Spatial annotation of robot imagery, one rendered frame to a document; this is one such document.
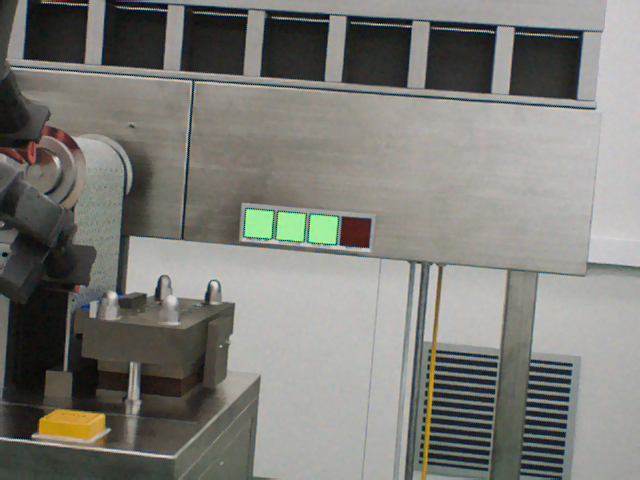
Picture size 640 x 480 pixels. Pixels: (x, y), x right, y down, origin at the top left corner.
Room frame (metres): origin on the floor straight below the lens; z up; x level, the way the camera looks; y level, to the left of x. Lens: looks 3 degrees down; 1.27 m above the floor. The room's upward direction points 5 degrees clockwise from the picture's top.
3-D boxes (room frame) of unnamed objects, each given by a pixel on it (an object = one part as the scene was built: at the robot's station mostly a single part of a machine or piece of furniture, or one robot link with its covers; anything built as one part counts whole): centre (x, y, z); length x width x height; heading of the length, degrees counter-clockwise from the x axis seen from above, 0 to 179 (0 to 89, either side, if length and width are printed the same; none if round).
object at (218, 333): (1.87, 0.16, 0.96); 0.10 x 0.03 x 0.11; 174
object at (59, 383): (1.84, 0.37, 0.92); 0.28 x 0.04 x 0.04; 174
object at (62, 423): (1.47, 0.32, 0.91); 0.07 x 0.07 x 0.02; 84
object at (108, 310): (1.70, 0.32, 1.05); 0.04 x 0.04 x 0.04
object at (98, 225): (1.84, 0.37, 1.11); 0.23 x 0.01 x 0.18; 174
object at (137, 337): (1.86, 0.25, 1.00); 0.40 x 0.16 x 0.06; 174
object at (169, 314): (1.70, 0.23, 1.05); 0.04 x 0.04 x 0.04
